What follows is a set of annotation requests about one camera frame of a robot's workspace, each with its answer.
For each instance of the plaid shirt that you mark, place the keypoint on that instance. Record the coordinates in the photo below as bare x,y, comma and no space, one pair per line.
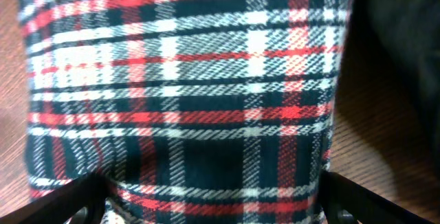
198,111

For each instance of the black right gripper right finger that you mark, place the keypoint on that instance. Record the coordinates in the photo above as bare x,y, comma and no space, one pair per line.
345,202

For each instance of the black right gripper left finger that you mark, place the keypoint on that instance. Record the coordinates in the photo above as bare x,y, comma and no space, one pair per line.
81,201

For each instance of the black folded garment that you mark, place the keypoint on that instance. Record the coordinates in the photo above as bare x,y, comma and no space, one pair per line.
408,30

